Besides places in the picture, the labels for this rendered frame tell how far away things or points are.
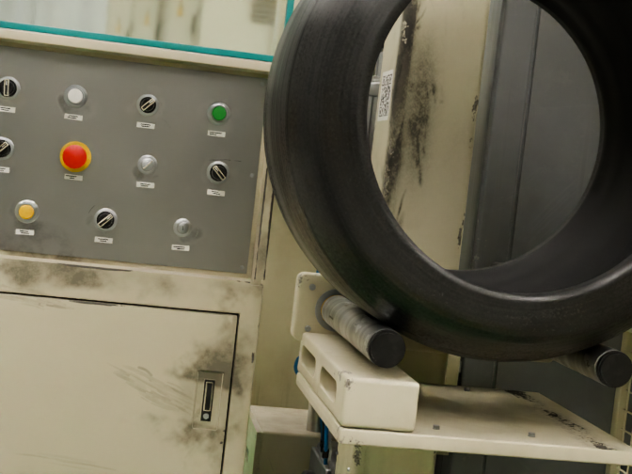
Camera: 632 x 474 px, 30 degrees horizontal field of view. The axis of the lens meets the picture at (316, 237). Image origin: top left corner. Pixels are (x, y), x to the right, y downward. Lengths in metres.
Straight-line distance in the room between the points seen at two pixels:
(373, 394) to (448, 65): 0.58
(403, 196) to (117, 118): 0.55
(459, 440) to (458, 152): 0.51
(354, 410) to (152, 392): 0.70
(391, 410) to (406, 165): 0.48
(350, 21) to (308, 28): 0.06
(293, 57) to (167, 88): 0.68
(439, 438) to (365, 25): 0.48
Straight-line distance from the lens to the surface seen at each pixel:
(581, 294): 1.40
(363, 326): 1.42
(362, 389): 1.37
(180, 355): 2.00
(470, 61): 1.76
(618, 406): 1.89
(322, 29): 1.34
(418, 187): 1.74
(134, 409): 2.01
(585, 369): 1.49
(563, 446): 1.45
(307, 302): 1.69
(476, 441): 1.41
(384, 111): 1.78
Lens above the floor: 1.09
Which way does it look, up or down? 3 degrees down
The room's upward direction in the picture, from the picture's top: 6 degrees clockwise
